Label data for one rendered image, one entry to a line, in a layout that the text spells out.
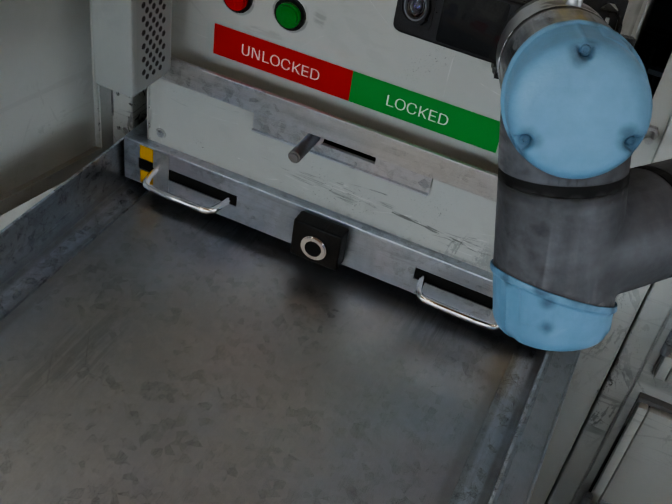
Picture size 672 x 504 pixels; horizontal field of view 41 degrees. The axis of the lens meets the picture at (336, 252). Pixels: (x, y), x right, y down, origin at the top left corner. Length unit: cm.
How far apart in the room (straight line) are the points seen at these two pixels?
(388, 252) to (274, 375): 19
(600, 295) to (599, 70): 14
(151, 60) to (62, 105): 25
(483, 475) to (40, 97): 66
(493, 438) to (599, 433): 27
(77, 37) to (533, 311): 75
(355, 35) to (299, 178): 19
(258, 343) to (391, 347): 14
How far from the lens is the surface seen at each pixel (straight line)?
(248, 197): 104
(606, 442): 117
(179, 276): 102
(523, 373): 99
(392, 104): 91
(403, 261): 99
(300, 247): 101
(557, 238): 52
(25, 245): 103
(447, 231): 96
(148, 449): 86
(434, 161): 88
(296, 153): 92
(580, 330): 55
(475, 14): 66
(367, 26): 89
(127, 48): 90
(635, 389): 110
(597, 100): 48
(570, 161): 48
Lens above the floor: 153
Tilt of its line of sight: 40 degrees down
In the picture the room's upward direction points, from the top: 10 degrees clockwise
